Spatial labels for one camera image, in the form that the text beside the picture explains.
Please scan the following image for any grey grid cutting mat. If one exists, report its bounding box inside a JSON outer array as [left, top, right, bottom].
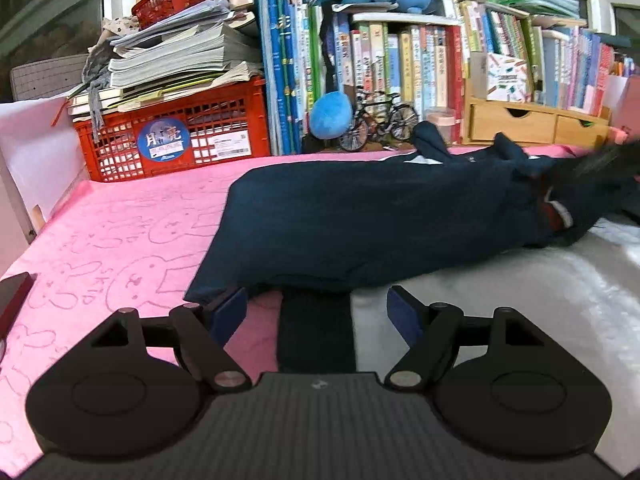
[[11, 56, 96, 102]]

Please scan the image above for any small red plastic basket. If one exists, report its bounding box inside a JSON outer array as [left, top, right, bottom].
[[131, 0, 232, 31]]

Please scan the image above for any pink stand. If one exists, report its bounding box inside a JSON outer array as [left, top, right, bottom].
[[607, 72, 640, 146]]

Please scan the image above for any stack of papers and workbooks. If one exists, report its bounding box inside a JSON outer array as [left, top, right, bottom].
[[65, 0, 266, 113]]

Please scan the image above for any white bookshelf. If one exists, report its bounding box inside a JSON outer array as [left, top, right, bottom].
[[332, 2, 463, 28]]

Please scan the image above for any red box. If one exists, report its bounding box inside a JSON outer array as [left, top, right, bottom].
[[0, 272, 36, 338]]

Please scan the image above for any row of shelved books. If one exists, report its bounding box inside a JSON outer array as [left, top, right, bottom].
[[330, 12, 463, 133]]

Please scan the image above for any window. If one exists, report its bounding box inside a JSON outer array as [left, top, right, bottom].
[[0, 0, 111, 106]]

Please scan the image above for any grey knit cloth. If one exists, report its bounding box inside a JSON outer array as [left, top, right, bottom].
[[82, 35, 121, 132]]

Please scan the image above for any pink rabbit-print blanket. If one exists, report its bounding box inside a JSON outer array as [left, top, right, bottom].
[[0, 142, 621, 476]]

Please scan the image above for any black hanging strap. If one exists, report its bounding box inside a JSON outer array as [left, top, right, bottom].
[[320, 5, 342, 98]]

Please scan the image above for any black miniature bicycle model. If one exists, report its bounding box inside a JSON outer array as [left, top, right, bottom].
[[339, 87, 420, 153]]

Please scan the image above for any navy and white jacket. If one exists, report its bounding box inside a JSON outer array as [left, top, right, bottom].
[[184, 121, 640, 461]]

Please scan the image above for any round blue plush toy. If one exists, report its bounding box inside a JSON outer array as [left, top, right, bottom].
[[309, 92, 353, 140]]

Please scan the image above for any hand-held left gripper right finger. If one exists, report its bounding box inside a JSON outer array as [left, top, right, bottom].
[[383, 285, 546, 392]]

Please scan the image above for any white paper board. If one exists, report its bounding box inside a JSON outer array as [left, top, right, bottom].
[[0, 97, 91, 221]]

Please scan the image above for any wooden drawer organizer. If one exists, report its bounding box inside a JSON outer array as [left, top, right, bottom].
[[461, 96, 612, 150]]

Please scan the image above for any large red plastic crate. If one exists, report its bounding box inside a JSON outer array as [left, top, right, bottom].
[[74, 76, 272, 183]]

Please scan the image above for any clear jar with pink lid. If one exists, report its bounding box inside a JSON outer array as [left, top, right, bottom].
[[424, 106, 457, 143]]

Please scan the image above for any row of books above organizer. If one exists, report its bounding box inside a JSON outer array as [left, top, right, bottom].
[[452, 0, 636, 116]]

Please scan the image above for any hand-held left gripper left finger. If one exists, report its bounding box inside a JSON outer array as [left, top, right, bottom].
[[90, 287, 252, 394]]

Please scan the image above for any white box with colourful print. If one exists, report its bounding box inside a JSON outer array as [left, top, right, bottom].
[[470, 51, 533, 104]]

